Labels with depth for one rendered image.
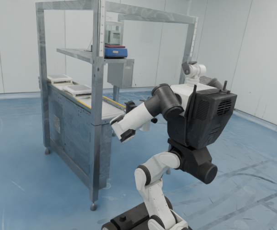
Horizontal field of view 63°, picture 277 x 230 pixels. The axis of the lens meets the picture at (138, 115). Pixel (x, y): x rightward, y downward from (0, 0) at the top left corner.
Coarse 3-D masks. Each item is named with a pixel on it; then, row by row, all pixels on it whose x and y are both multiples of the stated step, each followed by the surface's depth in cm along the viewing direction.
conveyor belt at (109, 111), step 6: (84, 102) 205; (90, 102) 207; (102, 102) 210; (102, 108) 195; (108, 108) 197; (114, 108) 198; (102, 114) 182; (108, 114) 184; (114, 114) 187; (120, 114) 191
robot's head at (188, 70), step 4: (184, 64) 115; (188, 64) 114; (192, 64) 120; (184, 68) 115; (188, 68) 113; (192, 68) 113; (184, 72) 116; (188, 72) 114; (192, 72) 114; (188, 76) 116
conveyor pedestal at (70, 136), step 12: (48, 96) 263; (48, 108) 272; (60, 108) 243; (60, 120) 249; (72, 120) 225; (60, 132) 255; (72, 132) 230; (84, 132) 209; (108, 132) 206; (60, 144) 261; (72, 144) 234; (84, 144) 213; (108, 144) 211; (60, 156) 270; (72, 156) 240; (84, 156) 217; (108, 156) 216; (72, 168) 248; (84, 168) 222; (108, 168) 221; (84, 180) 228
